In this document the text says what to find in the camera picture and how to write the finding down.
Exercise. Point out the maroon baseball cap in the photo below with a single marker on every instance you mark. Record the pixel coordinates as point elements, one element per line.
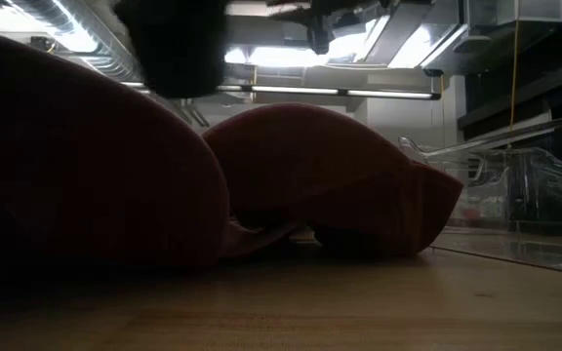
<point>310,161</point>
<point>91,170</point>

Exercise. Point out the dark grey baseball cap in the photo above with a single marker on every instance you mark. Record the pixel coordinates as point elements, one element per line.
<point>178,49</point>

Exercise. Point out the clear plastic container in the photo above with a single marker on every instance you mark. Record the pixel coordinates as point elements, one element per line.
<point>530,195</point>

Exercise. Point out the long ceiling light strip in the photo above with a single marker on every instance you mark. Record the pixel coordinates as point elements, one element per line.
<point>291,90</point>

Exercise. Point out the ribbed silver ceiling duct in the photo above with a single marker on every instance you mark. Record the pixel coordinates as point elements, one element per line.
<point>110,58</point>

